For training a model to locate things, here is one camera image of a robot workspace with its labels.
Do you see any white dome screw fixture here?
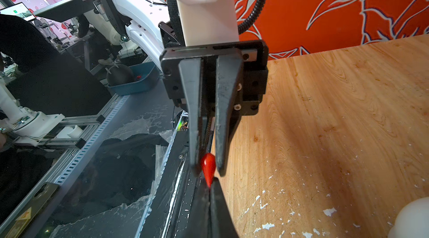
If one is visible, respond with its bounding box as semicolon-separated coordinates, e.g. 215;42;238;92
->
388;197;429;238

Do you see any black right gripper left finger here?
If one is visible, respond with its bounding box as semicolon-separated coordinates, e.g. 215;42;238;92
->
181;178;211;238

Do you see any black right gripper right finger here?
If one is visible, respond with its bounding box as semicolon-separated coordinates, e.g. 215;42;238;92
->
210;177;239;238

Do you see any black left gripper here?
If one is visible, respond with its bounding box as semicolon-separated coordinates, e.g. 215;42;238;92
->
160;40;269;176

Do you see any blue plastic bin outside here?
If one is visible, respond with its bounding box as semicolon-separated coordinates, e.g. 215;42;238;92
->
107;62;160;96

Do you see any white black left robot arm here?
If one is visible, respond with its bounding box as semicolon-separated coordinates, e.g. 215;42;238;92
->
102;0;269;175

